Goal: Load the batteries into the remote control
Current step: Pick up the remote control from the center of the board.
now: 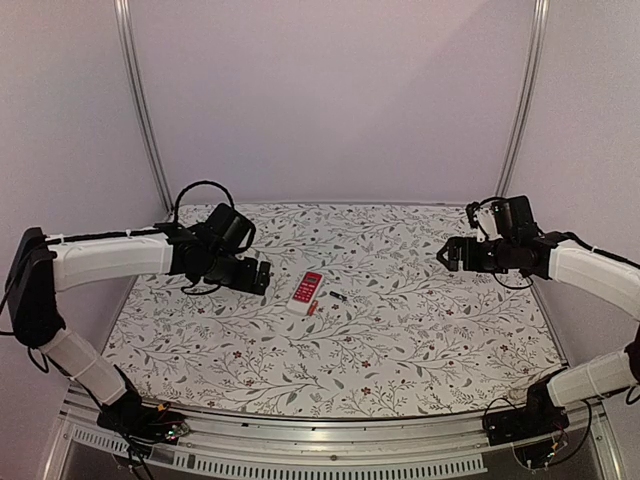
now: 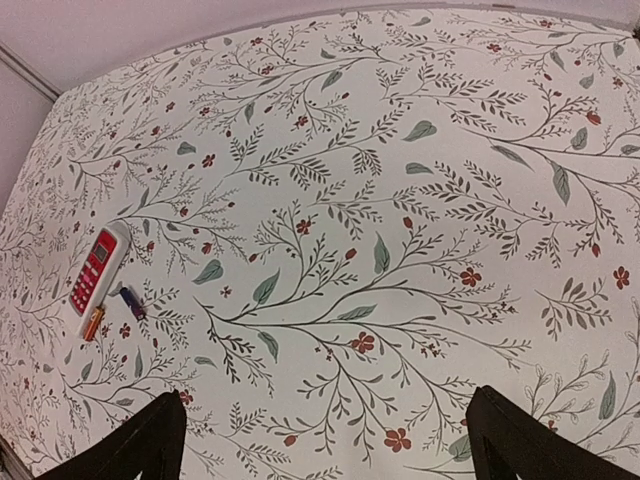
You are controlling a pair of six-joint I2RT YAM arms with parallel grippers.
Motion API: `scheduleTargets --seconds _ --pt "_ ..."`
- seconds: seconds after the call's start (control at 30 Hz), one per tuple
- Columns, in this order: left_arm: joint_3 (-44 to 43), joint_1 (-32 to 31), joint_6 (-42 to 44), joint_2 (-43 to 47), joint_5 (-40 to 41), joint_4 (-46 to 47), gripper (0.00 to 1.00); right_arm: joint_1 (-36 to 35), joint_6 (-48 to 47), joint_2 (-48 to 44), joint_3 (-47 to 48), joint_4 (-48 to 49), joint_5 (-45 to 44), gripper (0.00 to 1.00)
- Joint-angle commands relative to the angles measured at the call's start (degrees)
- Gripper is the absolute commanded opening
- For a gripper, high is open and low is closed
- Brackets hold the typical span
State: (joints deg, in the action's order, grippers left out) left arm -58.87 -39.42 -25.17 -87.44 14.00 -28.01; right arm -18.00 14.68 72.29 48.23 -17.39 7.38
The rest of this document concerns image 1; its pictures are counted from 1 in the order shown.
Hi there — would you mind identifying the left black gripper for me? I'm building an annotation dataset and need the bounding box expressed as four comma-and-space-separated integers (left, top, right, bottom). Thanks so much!
204, 251, 271, 296

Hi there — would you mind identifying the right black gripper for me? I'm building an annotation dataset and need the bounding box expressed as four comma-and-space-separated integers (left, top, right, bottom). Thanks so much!
436, 237, 517, 274

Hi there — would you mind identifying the white red remote control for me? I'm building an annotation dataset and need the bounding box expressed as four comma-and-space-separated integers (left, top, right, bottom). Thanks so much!
286, 271, 324, 315

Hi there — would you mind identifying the orange battery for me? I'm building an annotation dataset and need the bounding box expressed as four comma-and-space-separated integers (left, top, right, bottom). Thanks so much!
307, 300, 318, 316

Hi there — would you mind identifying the black battery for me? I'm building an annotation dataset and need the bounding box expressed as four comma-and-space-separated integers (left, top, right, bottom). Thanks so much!
329, 291, 348, 301

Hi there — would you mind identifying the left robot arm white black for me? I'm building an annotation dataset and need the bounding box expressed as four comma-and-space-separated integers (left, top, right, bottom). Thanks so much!
1, 199, 271, 444

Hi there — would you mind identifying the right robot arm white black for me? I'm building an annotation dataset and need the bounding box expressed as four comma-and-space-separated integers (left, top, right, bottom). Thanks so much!
436, 195, 639, 445

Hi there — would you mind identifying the floral patterned table mat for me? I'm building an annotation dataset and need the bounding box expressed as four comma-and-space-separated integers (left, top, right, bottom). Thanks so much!
104, 204, 564, 418

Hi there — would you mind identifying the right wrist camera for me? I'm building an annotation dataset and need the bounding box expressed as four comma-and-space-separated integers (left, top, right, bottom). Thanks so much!
465, 197, 504, 243

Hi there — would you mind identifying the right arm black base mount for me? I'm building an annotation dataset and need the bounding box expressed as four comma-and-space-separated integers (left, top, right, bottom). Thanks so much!
482, 396, 569, 446

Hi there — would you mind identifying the front aluminium rail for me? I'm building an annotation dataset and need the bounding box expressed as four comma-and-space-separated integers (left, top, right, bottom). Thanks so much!
41, 387, 631, 479

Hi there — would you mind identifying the right aluminium frame post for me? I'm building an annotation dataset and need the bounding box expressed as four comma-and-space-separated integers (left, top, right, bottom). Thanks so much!
494, 0, 550, 197

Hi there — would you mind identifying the aluminium frame post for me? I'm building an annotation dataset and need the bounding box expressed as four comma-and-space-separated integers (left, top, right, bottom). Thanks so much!
113, 0, 174, 212
494, 0, 550, 197

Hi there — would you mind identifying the left aluminium frame post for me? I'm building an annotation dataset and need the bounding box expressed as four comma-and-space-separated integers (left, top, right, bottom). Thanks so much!
113, 0, 174, 212

